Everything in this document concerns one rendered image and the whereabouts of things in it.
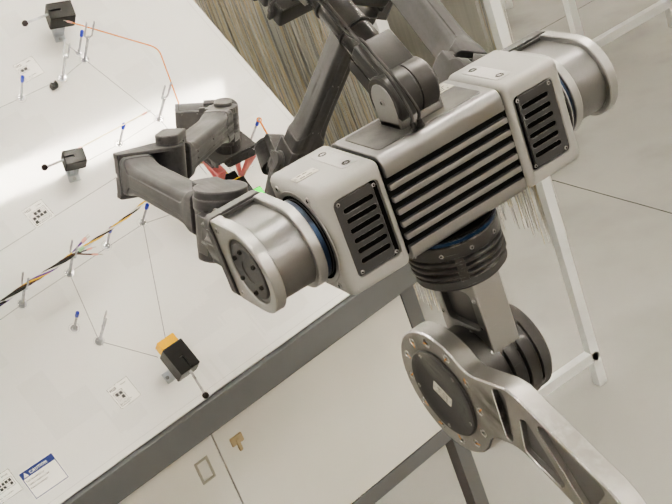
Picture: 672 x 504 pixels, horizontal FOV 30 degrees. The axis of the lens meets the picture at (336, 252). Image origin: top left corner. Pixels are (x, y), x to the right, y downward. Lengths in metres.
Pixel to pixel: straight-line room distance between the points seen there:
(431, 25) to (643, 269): 2.29
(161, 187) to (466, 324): 0.50
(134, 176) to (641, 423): 1.91
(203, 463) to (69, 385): 0.33
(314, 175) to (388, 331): 1.29
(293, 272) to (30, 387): 1.07
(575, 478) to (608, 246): 2.80
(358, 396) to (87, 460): 0.67
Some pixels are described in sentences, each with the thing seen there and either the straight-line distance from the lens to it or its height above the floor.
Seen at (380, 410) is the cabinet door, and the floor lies 0.56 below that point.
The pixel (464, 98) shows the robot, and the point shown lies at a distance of 1.65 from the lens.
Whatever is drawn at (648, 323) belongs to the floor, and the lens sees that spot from 3.92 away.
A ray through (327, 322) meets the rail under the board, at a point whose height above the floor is 0.85.
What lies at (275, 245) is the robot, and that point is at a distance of 1.53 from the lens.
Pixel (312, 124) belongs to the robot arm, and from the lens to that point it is 2.36.
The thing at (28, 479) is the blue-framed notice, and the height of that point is 0.93.
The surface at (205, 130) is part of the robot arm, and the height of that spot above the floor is 1.40.
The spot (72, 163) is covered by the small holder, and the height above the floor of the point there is 1.33.
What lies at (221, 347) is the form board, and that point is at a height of 0.92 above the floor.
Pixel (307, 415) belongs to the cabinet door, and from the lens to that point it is 2.74.
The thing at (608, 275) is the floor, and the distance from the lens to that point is 4.22.
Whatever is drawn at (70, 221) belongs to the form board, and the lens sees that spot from 2.65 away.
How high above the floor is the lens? 2.10
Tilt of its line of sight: 25 degrees down
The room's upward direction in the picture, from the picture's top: 21 degrees counter-clockwise
